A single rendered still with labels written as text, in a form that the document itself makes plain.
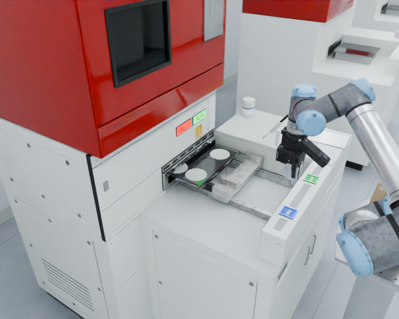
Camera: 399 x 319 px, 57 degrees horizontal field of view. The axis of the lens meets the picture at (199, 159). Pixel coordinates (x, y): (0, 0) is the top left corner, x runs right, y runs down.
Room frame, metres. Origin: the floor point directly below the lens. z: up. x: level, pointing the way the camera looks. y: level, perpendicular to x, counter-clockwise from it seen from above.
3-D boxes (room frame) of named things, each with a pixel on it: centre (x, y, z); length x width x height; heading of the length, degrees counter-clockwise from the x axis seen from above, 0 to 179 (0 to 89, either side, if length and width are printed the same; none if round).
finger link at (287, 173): (1.07, -0.31, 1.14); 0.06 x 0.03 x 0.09; 57
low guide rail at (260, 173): (1.53, -0.28, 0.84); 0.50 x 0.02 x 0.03; 57
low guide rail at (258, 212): (1.31, -0.13, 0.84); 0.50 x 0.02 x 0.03; 57
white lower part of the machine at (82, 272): (1.59, 0.43, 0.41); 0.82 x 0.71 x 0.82; 147
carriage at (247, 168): (1.43, -0.19, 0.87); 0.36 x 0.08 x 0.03; 147
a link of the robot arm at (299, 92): (1.08, -0.32, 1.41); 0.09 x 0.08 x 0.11; 178
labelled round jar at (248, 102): (1.92, -0.27, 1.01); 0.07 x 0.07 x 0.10
